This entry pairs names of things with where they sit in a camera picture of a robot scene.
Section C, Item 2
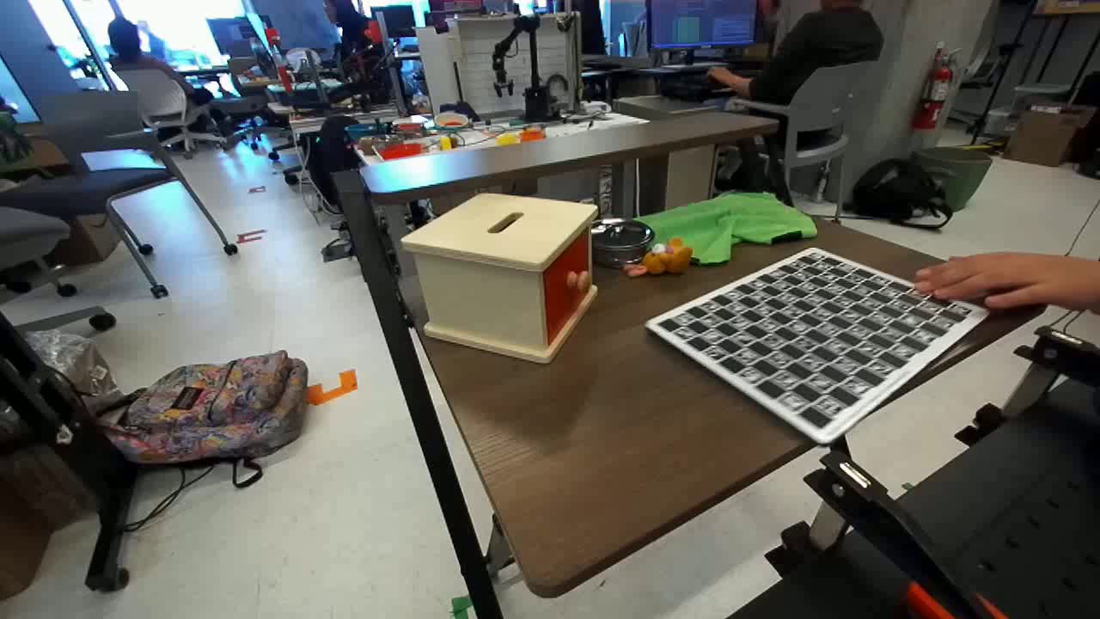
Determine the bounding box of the dark grey office chair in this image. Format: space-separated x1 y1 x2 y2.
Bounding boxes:
0 204 122 339

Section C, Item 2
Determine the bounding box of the colourful patterned backpack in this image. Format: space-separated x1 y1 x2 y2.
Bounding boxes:
101 349 314 488

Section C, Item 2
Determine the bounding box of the seated person in black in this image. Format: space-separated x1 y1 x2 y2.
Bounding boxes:
705 0 888 114

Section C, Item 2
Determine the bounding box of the red fire extinguisher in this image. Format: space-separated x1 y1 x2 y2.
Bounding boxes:
906 45 958 139

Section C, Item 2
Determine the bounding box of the clear plastic bag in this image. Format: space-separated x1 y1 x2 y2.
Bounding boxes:
21 326 125 405

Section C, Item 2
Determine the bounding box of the black floor stand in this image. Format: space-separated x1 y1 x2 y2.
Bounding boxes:
0 311 138 594

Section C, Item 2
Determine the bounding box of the white panel box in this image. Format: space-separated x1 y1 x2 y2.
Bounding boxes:
416 12 587 122

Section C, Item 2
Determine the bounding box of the light grey swivel chair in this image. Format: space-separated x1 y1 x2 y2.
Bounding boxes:
730 58 878 222

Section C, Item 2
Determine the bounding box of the long grey desk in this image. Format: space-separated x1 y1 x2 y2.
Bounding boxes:
356 109 783 224

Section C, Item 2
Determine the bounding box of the person's bare forearm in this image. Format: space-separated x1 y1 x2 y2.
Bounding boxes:
1070 254 1100 315

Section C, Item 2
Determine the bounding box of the white office chair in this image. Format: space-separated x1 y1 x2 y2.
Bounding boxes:
111 57 235 159

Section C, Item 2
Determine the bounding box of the green cloth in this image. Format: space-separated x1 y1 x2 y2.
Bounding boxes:
634 191 820 269

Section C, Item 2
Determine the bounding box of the orange plastic bracket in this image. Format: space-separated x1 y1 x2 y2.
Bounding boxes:
306 370 361 409

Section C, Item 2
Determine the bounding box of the black metal table leg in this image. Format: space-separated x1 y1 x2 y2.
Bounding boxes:
330 168 509 619

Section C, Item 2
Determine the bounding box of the cream wooden slotted box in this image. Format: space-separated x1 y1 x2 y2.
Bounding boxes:
400 191 600 370

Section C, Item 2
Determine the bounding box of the small dark object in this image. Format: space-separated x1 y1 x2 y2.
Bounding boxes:
587 214 655 272

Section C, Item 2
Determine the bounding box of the brown cardboard box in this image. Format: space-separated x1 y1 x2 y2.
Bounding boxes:
1003 105 1100 172

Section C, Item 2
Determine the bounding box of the person's bare hand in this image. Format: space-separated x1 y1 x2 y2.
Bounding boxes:
912 253 1075 317

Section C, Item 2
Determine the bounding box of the black white calibration checkerboard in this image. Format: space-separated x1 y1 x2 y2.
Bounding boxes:
643 245 989 449

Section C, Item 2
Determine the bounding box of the computer monitor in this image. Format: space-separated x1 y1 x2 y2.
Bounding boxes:
643 0 762 57

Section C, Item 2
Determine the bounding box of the orange drawer with knob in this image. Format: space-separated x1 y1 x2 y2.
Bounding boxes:
539 230 598 349

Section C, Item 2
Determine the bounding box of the green bin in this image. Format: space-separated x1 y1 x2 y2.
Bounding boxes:
912 144 996 217

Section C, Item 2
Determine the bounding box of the small orange toy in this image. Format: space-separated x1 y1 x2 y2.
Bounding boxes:
621 237 699 284

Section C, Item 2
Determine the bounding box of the orange clamp handle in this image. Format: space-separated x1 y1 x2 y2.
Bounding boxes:
894 577 1013 619

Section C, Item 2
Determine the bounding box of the black backpack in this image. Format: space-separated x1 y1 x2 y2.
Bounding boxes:
845 154 955 233

